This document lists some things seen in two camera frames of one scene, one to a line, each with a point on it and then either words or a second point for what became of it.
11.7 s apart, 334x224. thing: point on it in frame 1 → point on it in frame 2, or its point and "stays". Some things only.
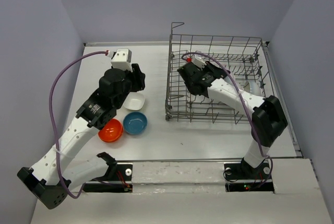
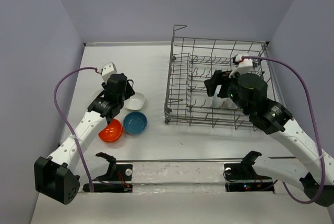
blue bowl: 135,122 stays
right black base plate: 239,179 stays
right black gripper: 222,73 → 219,77
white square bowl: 134,101 stays
